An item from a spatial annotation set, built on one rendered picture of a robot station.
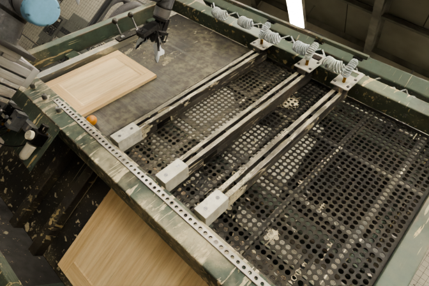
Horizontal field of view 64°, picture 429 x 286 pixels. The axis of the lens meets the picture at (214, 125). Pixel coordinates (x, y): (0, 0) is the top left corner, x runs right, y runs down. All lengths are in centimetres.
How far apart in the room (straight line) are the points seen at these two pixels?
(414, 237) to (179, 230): 84
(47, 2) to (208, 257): 102
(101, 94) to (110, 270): 88
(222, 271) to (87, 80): 130
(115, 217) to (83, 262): 25
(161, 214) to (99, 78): 99
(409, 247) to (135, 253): 109
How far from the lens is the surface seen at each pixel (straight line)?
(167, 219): 132
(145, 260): 164
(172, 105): 174
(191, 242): 127
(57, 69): 217
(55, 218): 194
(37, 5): 136
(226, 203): 135
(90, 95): 195
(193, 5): 257
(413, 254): 143
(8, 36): 150
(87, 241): 184
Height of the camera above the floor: 117
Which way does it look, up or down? 2 degrees up
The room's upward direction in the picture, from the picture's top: 35 degrees clockwise
